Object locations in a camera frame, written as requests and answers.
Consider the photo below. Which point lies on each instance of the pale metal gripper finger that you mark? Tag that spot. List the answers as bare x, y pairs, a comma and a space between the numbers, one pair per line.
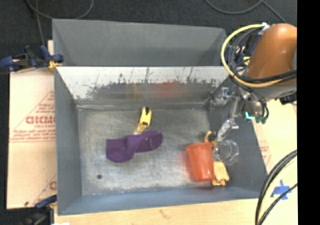
226, 126
221, 99

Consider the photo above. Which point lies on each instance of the small yellow and black toy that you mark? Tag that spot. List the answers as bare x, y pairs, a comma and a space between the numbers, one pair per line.
210, 137

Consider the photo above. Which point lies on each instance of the clear glass cup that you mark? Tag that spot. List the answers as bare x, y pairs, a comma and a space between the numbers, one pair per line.
227, 152

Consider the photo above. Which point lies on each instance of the orange plastic cup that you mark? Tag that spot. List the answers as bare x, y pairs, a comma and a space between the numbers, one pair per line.
201, 162

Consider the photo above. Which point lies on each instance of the pale wooden toy car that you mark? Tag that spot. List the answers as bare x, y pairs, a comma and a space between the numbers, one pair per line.
220, 172

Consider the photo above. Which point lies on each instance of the yellow and black tool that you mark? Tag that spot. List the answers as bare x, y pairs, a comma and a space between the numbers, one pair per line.
144, 119

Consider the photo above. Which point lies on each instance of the grey metal bin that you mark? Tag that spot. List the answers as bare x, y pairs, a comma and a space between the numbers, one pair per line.
140, 44

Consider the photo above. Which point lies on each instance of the purple cloth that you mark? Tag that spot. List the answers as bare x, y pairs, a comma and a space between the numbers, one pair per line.
125, 147

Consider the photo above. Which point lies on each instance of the cardboard board with red print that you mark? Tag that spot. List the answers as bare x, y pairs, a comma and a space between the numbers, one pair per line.
30, 149

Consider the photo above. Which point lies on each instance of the black cylinder on white bracket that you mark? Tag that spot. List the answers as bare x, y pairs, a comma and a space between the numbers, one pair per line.
287, 99

